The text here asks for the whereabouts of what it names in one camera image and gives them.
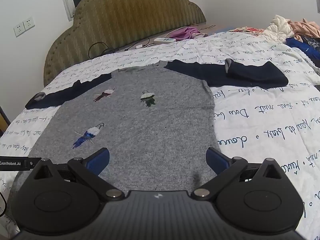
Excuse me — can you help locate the floral cloth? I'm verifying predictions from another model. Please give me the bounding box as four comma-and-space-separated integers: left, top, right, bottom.
227, 26, 265, 35

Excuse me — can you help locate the grey sweater with navy sleeves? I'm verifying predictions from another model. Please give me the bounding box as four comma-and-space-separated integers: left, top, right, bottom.
7, 59, 289, 205

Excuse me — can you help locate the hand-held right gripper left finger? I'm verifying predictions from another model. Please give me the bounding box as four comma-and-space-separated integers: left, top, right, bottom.
32, 147, 125, 202

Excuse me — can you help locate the olive padded headboard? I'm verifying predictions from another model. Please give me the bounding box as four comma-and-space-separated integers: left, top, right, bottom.
44, 0, 207, 87

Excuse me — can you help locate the purple cloth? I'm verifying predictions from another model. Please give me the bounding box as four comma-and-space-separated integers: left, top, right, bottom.
172, 26, 204, 42

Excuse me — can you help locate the white quilt with blue script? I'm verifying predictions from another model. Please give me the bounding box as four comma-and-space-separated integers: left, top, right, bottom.
0, 30, 320, 240

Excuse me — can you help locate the window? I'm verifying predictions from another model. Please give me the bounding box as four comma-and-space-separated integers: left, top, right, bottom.
58, 0, 110, 22

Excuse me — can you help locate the white padded jacket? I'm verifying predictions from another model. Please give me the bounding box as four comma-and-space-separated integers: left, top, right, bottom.
260, 15, 296, 43

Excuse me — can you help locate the blue garment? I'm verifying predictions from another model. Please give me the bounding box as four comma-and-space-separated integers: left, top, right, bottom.
285, 37, 320, 67

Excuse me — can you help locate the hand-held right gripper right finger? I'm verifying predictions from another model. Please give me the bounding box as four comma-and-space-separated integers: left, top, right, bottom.
191, 147, 285, 201

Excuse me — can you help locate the white remote control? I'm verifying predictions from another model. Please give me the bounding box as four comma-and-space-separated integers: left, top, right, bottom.
154, 37, 177, 44

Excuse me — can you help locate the black cord loop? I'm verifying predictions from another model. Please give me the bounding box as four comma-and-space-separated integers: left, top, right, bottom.
0, 192, 8, 218

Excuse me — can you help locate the pink garment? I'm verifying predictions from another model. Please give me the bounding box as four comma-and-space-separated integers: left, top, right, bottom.
287, 18, 320, 39

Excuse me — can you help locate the black cable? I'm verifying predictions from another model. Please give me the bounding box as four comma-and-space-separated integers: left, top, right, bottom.
89, 38, 150, 55

